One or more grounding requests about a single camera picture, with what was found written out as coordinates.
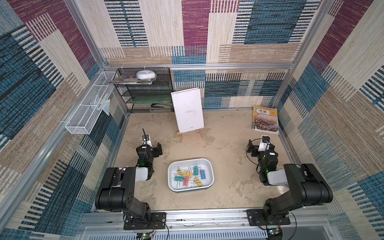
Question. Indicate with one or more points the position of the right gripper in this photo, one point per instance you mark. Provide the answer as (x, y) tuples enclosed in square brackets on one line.
[(263, 153)]

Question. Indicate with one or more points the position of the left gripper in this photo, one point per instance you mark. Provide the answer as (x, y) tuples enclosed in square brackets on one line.
[(154, 151)]

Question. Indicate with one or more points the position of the green binder clip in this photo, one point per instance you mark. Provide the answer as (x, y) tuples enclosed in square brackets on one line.
[(179, 178)]

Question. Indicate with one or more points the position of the white plastic storage box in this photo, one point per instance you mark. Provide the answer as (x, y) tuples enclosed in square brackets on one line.
[(187, 165)]

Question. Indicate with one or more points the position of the pink binder clip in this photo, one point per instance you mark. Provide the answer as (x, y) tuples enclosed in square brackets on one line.
[(186, 181)]

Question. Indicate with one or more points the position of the teal binder clip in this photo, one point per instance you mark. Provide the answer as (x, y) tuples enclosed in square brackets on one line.
[(195, 170)]

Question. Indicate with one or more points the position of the blue binder clip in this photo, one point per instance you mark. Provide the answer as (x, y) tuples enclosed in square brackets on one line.
[(203, 174)]

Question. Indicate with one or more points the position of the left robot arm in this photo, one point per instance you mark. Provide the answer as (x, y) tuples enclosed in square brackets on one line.
[(117, 189)]

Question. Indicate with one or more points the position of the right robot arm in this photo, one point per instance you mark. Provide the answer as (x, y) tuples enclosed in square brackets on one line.
[(306, 186)]

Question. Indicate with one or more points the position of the yellow textbook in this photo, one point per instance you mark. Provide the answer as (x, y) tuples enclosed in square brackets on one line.
[(265, 120)]

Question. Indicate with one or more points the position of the black stapler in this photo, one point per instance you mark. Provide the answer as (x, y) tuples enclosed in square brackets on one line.
[(160, 106)]

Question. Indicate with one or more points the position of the white board on easel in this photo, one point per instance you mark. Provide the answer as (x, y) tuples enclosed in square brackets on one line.
[(188, 110)]

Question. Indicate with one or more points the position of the magazine on shelf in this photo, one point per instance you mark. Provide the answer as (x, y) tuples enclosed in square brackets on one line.
[(131, 80)]

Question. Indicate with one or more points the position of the white round device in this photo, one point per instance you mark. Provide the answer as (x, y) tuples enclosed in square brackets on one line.
[(145, 75)]

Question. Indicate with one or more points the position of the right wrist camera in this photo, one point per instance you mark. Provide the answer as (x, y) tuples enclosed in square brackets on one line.
[(264, 143)]

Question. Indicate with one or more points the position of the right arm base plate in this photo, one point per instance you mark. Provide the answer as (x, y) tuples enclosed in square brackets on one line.
[(258, 217)]

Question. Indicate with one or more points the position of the black wire mesh shelf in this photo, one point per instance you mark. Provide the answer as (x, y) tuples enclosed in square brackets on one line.
[(138, 98)]

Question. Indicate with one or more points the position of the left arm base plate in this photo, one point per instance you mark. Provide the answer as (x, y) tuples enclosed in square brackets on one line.
[(156, 221)]

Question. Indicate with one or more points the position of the white wire basket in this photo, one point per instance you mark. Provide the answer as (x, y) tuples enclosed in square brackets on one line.
[(92, 105)]

